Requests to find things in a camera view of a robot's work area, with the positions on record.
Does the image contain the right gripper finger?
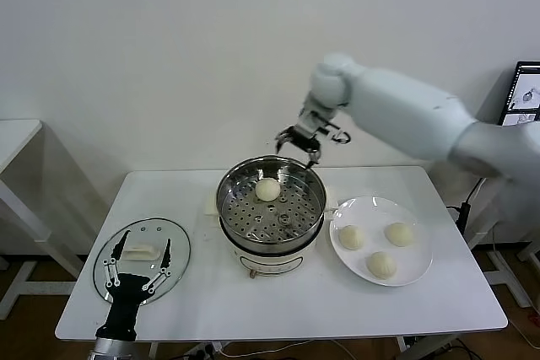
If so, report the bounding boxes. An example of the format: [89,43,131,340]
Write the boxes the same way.
[305,144,324,169]
[274,126,299,153]

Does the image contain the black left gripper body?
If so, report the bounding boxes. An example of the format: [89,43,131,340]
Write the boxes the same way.
[95,273,151,341]

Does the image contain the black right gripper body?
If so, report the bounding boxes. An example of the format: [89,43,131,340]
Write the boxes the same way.
[286,123,324,154]

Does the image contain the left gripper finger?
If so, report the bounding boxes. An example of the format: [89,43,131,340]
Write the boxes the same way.
[100,230,131,290]
[142,238,173,294]

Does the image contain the glass lid with white handle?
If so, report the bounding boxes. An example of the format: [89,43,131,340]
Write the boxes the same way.
[91,218,192,304]

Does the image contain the white steamed baozi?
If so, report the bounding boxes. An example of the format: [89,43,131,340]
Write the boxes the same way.
[255,178,280,202]
[384,222,414,248]
[365,251,398,280]
[338,224,366,250]

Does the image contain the perforated steel steamer basket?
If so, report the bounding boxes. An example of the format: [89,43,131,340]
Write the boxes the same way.
[215,155,327,252]

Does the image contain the white round plate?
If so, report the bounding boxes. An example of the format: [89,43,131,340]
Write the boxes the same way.
[328,196,435,287]

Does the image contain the white power strip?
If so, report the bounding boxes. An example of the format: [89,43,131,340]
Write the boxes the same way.
[185,342,224,360]

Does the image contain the white electric cooker pot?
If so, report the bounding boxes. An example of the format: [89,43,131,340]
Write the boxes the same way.
[203,185,338,280]

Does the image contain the white empty side table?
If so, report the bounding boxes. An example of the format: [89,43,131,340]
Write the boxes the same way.
[0,119,85,322]

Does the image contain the white laptop side table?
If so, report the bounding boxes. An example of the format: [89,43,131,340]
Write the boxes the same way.
[466,174,540,309]

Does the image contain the grey open laptop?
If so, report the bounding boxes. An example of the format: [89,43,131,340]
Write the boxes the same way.
[501,60,540,127]

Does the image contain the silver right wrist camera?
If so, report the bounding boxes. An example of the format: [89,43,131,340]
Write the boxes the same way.
[314,117,341,137]

